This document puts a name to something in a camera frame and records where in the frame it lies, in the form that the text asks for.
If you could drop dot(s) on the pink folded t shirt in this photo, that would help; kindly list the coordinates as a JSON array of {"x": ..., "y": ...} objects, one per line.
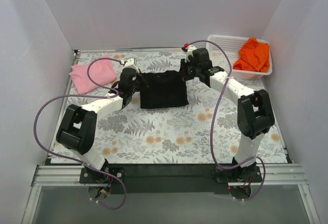
[{"x": 102, "y": 72}]

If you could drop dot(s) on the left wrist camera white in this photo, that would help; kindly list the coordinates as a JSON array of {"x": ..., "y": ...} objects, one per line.
[{"x": 130, "y": 63}]

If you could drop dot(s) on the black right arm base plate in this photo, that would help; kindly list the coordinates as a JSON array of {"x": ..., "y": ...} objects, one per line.
[{"x": 237, "y": 175}]

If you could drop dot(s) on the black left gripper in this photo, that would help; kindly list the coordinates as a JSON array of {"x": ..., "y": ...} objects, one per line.
[{"x": 140, "y": 81}]

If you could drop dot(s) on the black t shirt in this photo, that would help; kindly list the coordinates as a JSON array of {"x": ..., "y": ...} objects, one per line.
[{"x": 163, "y": 90}]

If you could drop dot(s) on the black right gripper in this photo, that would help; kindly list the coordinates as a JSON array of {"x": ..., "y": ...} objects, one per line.
[{"x": 185, "y": 69}]

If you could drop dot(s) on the floral patterned table mat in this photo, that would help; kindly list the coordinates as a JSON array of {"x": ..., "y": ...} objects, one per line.
[{"x": 174, "y": 135}]

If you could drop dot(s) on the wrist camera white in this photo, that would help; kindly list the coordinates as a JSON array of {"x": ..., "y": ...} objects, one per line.
[
  {"x": 130, "y": 63},
  {"x": 188, "y": 50}
]

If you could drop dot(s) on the orange t shirt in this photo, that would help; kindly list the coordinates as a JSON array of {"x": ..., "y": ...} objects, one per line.
[{"x": 254, "y": 56}]

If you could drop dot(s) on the aluminium frame rail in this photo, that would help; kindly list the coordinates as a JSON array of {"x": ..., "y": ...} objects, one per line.
[{"x": 277, "y": 193}]

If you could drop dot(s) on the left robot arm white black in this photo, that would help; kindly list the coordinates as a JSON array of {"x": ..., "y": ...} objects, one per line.
[{"x": 78, "y": 126}]

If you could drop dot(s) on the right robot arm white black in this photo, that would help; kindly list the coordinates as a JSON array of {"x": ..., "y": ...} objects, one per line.
[{"x": 254, "y": 111}]

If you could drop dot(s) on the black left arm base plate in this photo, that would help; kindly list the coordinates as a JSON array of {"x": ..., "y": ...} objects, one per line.
[{"x": 88, "y": 176}]

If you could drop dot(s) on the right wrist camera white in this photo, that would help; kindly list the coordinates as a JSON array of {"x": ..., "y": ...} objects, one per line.
[{"x": 188, "y": 50}]

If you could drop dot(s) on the white plastic laundry basket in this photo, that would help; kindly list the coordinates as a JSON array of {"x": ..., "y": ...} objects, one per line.
[{"x": 231, "y": 46}]

